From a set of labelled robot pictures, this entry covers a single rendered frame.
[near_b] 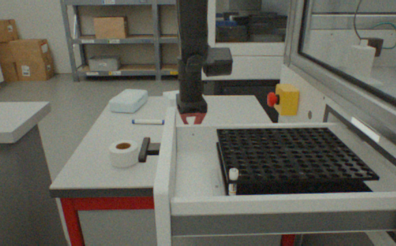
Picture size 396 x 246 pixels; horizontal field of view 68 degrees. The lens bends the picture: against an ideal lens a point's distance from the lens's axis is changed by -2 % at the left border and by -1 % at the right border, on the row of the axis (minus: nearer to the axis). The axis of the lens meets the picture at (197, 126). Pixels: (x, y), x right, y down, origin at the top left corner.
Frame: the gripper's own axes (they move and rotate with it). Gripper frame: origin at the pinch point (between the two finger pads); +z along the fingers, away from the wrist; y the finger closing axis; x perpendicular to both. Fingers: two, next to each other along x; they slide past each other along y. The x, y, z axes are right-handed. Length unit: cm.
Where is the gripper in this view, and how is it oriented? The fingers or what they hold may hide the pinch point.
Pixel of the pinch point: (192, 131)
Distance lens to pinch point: 77.4
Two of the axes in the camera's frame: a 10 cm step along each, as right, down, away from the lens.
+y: -1.9, -4.1, 8.9
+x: -9.8, 1.1, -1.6
